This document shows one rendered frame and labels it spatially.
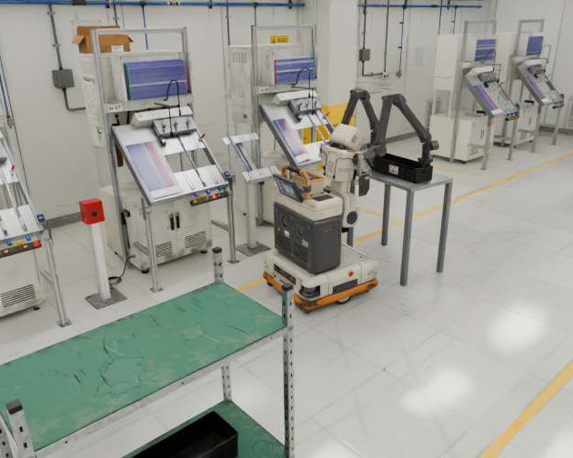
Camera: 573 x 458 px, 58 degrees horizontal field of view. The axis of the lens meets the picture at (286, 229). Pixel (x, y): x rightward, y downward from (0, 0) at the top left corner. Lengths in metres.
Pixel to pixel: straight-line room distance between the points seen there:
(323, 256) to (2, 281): 2.19
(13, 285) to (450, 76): 6.02
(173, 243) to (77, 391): 2.90
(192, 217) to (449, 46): 4.66
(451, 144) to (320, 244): 4.57
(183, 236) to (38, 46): 2.27
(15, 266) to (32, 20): 2.46
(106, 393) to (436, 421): 1.83
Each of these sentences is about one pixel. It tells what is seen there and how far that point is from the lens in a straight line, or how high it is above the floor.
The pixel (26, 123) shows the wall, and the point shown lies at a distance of 5.53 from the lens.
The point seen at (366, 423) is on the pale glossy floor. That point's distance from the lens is 2.88.
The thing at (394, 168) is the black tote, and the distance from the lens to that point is 4.09.
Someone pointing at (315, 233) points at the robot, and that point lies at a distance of 3.47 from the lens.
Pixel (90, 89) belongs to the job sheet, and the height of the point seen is 1.46.
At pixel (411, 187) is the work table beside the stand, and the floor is 0.80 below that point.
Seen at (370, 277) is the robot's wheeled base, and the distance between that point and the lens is 3.90.
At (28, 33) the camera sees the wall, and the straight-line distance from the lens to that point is 5.51.
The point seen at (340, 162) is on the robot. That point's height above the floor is 1.01.
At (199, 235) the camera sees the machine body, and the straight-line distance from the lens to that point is 4.57.
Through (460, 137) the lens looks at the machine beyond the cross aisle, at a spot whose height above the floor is 0.37.
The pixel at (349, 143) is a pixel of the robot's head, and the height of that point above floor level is 1.14.
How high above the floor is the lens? 1.93
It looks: 22 degrees down
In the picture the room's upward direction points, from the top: 1 degrees counter-clockwise
